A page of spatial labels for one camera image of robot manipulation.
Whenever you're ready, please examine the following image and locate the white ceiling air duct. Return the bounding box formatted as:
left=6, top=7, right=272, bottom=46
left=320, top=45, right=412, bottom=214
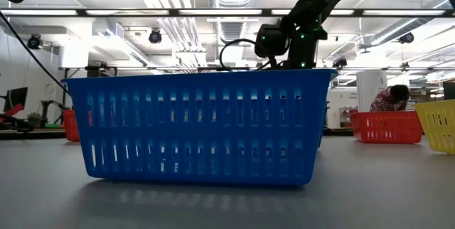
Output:
left=90, top=18, right=152, bottom=68

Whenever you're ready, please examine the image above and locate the small green potted plant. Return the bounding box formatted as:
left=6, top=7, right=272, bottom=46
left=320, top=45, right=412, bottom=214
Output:
left=27, top=112, right=43, bottom=129

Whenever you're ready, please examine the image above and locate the person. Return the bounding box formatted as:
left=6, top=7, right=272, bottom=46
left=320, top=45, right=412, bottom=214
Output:
left=369, top=84, right=412, bottom=113

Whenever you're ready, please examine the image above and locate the grey table mat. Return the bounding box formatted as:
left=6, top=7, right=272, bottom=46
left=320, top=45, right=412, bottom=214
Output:
left=0, top=135, right=455, bottom=229

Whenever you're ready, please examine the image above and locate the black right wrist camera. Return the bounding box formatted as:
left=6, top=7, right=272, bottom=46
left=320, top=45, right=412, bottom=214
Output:
left=254, top=23, right=291, bottom=60

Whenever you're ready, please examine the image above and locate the yellow plastic basket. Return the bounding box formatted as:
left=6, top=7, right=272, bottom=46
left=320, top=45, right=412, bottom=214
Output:
left=413, top=98, right=455, bottom=156

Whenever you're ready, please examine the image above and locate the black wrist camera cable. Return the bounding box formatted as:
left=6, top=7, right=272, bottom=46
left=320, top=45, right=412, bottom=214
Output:
left=218, top=38, right=277, bottom=71

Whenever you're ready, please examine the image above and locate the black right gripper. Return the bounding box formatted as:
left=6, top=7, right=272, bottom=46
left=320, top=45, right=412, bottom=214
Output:
left=286, top=36, right=319, bottom=70

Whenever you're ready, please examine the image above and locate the white square pillar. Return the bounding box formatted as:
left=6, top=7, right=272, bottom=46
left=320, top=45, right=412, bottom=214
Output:
left=356, top=70, right=389, bottom=113

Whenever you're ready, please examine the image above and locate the black curved hose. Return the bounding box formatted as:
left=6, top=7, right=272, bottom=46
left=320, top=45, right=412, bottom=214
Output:
left=0, top=113, right=35, bottom=133

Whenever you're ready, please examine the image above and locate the red strip object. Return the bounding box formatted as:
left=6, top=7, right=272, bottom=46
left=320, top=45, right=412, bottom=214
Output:
left=3, top=103, right=25, bottom=117

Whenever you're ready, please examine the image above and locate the black computer monitor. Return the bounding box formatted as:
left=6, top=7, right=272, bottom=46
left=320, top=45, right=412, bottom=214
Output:
left=442, top=80, right=455, bottom=101
left=2, top=86, right=29, bottom=113

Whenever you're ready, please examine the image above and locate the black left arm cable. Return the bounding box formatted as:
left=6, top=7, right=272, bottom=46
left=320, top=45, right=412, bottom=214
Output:
left=0, top=10, right=71, bottom=97

